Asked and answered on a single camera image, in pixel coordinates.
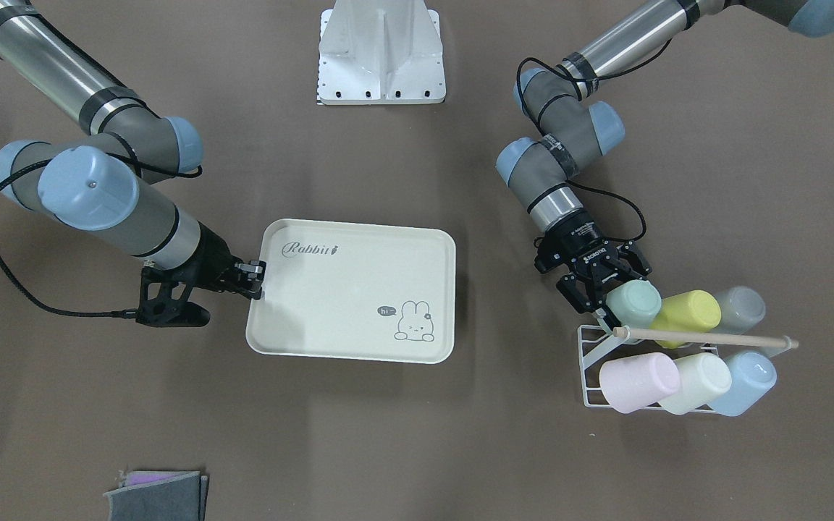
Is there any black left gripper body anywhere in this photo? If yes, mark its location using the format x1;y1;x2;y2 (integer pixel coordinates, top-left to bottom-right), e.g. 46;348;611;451
536;211;617;284

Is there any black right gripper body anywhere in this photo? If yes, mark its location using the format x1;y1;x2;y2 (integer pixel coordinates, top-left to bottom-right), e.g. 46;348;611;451
164;224;244;294

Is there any green plastic cup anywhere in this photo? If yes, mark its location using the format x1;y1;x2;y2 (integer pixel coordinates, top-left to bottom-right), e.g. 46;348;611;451
606;280;662;329

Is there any cream rabbit tray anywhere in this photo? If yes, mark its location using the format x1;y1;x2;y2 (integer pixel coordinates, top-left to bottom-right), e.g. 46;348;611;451
245;219;456;364

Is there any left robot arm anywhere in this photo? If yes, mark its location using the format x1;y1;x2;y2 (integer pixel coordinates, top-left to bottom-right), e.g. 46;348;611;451
496;1;732;330

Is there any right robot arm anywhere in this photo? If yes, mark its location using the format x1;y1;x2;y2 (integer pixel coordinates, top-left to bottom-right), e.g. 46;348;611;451
0;1;265;300

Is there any yellow plastic cup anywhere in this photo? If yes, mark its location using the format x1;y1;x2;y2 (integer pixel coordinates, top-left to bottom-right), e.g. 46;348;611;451
649;289;722;333

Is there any pink plastic cup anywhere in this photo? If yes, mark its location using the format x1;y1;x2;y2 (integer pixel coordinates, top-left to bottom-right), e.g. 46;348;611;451
599;352;681;413

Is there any grey plastic cup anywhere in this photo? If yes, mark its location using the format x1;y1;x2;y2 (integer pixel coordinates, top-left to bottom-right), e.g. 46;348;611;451
709;286;767;334

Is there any cream white plastic cup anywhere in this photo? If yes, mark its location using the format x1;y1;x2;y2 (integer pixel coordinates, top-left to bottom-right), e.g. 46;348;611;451
659;352;733;415

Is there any blue plastic cup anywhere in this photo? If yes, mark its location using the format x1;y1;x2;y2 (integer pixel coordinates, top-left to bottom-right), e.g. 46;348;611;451
707;350;778;418

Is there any folded grey cloth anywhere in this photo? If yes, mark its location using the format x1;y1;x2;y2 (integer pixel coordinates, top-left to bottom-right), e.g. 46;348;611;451
104;470;209;520

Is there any white wire cup rack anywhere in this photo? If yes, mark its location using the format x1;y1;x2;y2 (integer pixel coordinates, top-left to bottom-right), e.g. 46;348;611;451
577;326;800;416

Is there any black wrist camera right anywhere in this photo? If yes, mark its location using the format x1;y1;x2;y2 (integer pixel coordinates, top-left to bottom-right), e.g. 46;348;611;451
135;265;211;329

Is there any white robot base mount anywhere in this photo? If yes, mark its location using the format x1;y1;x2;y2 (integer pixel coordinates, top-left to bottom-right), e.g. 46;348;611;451
316;1;447;106

